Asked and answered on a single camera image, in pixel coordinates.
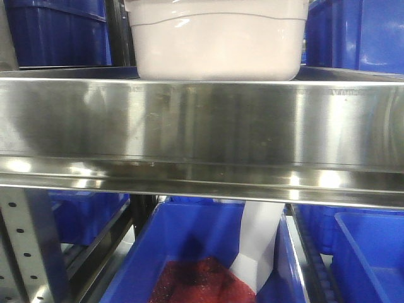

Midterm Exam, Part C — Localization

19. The white lidded plastic bin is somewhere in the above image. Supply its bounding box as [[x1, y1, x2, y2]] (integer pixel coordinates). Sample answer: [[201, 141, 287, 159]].
[[125, 1, 309, 81]]

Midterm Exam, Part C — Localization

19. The blue bin lower centre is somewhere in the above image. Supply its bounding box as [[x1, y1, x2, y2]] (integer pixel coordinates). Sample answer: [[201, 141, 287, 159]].
[[101, 202, 308, 302]]

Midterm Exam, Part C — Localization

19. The blue bin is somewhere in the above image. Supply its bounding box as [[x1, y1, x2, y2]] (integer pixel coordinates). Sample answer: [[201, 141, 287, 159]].
[[298, 205, 403, 302], [4, 1, 112, 67], [306, 1, 403, 74], [101, 202, 308, 302], [48, 190, 129, 246]]

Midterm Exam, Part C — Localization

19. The stainless steel shelf rack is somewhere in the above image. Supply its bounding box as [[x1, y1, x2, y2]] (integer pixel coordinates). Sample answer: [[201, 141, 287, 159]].
[[0, 0, 404, 303]]

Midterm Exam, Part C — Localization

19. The blue bin lower left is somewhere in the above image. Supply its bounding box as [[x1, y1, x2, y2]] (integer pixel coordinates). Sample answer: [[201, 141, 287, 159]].
[[48, 190, 129, 246]]

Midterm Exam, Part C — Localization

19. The blue bin lower right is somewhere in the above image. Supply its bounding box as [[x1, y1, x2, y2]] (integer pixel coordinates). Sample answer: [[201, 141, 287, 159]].
[[298, 205, 403, 302]]

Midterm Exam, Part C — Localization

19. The blue bin upper right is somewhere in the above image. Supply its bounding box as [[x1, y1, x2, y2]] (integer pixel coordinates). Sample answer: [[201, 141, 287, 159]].
[[306, 1, 403, 74]]

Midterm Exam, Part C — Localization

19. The blue bin upper left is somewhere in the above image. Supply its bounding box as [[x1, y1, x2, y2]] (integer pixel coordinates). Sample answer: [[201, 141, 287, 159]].
[[4, 1, 112, 67]]

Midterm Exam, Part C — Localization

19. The white paper sheet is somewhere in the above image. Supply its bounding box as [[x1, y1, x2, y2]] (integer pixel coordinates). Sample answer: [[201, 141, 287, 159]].
[[230, 201, 285, 293]]

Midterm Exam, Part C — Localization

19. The red mesh bag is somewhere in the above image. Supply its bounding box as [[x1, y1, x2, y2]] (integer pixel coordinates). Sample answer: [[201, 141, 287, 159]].
[[148, 257, 256, 302]]

